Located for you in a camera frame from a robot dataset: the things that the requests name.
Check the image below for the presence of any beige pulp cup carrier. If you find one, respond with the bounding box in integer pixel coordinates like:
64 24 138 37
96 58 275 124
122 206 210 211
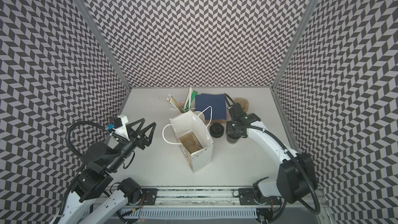
234 97 249 112
179 132 203 154

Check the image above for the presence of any black cup lid stack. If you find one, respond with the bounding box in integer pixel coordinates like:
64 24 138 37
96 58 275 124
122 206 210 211
209 123 224 139

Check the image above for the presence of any aluminium corner post left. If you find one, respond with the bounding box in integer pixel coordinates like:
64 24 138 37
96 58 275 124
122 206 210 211
72 0 131 91

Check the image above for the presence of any brown cardboard napkin box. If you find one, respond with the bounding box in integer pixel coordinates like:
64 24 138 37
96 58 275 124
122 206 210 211
211 119 227 124

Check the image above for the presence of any aluminium corner post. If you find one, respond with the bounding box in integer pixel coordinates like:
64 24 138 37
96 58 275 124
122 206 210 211
271 0 319 91
72 0 131 91

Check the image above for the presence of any white paper takeout bag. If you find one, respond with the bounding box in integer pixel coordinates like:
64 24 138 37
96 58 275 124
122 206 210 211
162 106 214 173

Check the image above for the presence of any aluminium corner post right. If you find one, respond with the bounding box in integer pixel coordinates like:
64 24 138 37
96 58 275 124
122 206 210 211
271 0 319 91

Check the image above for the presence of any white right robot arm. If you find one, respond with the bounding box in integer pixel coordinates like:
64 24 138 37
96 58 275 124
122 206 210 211
224 94 321 215

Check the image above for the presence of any blue napkin stack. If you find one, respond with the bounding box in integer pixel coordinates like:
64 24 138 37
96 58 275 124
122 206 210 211
195 94 227 120

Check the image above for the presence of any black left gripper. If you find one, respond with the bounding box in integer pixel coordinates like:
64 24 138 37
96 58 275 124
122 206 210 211
107 118 157 173

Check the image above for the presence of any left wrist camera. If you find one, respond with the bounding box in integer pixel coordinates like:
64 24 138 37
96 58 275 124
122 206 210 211
106 115 129 140

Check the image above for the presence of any single paper coffee cup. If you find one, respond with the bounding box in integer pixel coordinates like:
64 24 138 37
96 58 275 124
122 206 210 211
227 135 240 145

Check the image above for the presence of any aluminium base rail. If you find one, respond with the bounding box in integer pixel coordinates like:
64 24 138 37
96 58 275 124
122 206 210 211
74 186 327 222

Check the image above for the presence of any stack of paper cups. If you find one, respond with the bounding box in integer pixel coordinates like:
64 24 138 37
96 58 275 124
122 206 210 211
194 111 205 123

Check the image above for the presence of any green straws bundle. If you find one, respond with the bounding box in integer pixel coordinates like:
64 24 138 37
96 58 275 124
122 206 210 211
183 88 198 112

